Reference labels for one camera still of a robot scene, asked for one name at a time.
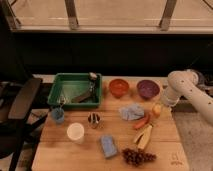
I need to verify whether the yellow red apple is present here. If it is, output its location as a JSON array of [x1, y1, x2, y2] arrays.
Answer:
[[152, 104, 162, 117]]

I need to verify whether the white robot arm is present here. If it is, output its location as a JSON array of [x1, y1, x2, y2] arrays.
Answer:
[[161, 70, 213, 126]]

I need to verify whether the small metal cup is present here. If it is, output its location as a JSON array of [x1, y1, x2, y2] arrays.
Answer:
[[88, 113, 101, 129]]

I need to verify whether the white plastic cup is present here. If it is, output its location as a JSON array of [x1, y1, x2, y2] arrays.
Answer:
[[67, 123, 85, 144]]

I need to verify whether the orange red bowl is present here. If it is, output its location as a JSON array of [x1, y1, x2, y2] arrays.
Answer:
[[109, 79, 129, 98]]

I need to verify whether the metal spoon in tray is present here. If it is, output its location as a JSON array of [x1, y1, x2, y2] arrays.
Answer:
[[89, 72, 98, 93]]

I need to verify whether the dark spatula in tray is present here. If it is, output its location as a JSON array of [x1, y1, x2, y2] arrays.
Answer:
[[71, 90, 92, 103]]

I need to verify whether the green plastic tray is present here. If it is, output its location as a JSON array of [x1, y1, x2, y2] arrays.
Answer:
[[47, 73, 102, 110]]

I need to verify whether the light blue crumpled cloth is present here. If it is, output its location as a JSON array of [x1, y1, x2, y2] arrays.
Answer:
[[119, 103, 144, 121]]

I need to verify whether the purple bowl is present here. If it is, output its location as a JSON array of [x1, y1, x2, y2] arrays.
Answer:
[[137, 80, 160, 99]]

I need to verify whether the orange carrot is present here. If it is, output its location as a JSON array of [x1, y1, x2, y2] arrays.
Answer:
[[133, 114, 150, 130]]

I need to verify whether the blue sponge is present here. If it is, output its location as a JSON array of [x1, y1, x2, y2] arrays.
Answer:
[[100, 135, 118, 158]]

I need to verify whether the dark red grape bunch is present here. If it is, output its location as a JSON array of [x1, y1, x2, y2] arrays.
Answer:
[[122, 148, 157, 167]]

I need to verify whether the black office chair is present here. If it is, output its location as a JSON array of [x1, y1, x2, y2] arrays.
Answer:
[[0, 78, 47, 171]]

